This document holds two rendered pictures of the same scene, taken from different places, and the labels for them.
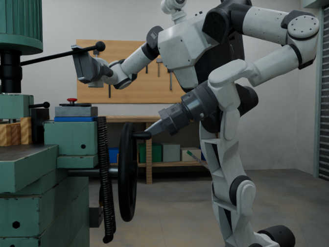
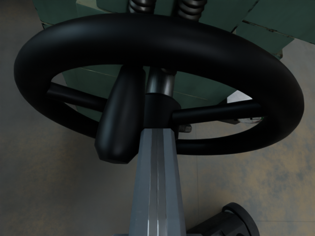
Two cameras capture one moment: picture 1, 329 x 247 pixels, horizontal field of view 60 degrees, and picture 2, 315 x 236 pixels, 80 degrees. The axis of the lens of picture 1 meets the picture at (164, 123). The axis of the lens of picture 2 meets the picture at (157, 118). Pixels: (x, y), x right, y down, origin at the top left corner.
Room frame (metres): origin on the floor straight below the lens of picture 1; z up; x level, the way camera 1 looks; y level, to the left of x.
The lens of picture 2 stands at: (0.80, 0.03, 1.02)
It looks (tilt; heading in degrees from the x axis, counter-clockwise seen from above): 67 degrees down; 64
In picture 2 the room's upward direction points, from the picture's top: 38 degrees clockwise
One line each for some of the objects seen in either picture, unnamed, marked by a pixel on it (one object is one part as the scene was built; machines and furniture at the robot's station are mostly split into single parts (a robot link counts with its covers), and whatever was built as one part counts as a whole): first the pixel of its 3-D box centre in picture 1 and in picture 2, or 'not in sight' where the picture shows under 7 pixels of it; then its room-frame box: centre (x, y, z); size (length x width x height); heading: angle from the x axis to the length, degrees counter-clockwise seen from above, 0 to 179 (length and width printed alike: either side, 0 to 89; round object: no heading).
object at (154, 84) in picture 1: (146, 72); not in sight; (4.22, 0.26, 1.50); 2.00 x 0.04 x 0.90; 97
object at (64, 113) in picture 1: (78, 111); not in sight; (0.82, 0.25, 0.99); 0.13 x 0.11 x 0.06; 1
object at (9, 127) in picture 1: (26, 131); not in sight; (0.84, 0.41, 0.93); 0.25 x 0.02 x 0.06; 1
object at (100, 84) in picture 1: (97, 73); not in sight; (1.18, 0.28, 1.13); 0.11 x 0.11 x 0.11; 1
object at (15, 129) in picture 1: (28, 132); not in sight; (0.82, 0.39, 0.93); 0.16 x 0.02 x 0.05; 1
